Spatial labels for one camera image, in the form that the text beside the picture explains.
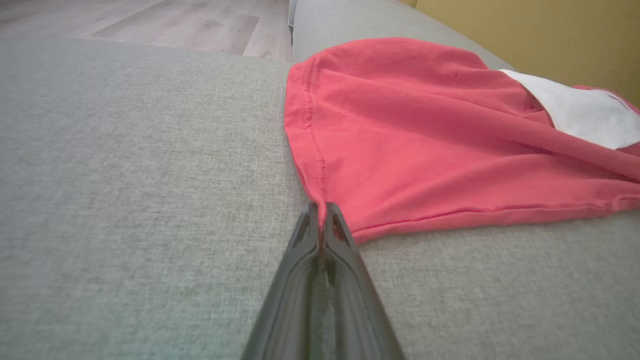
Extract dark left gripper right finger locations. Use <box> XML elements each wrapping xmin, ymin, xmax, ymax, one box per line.
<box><xmin>322</xmin><ymin>202</ymin><xmax>406</xmax><ymax>360</ymax></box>

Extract large grey sofa seat cushion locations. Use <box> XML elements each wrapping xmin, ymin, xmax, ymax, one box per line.
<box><xmin>0</xmin><ymin>35</ymin><xmax>640</xmax><ymax>360</ymax></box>

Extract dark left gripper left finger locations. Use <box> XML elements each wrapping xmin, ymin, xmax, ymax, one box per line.
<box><xmin>242</xmin><ymin>202</ymin><xmax>321</xmax><ymax>360</ymax></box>

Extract red shorts with white stripe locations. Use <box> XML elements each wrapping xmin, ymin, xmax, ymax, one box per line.
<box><xmin>283</xmin><ymin>36</ymin><xmax>640</xmax><ymax>246</ymax></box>

